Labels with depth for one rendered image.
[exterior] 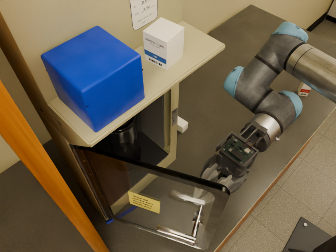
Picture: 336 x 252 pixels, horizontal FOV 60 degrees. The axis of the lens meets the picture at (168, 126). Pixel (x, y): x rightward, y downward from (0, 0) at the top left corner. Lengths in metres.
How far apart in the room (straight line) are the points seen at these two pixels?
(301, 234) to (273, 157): 1.02
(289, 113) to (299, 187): 1.53
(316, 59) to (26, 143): 0.58
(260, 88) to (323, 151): 1.77
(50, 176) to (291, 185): 1.92
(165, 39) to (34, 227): 0.76
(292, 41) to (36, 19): 0.54
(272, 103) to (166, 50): 0.34
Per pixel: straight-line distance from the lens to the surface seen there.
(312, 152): 2.43
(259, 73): 0.75
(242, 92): 0.75
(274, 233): 2.05
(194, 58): 0.55
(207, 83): 1.31
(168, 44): 0.49
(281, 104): 0.74
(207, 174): 0.62
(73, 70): 0.40
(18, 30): 0.43
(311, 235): 2.12
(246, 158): 0.61
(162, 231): 0.68
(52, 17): 0.44
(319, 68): 0.70
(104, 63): 0.40
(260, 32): 1.66
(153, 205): 0.69
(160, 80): 0.50
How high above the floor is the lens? 1.86
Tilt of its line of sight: 53 degrees down
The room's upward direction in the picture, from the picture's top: straight up
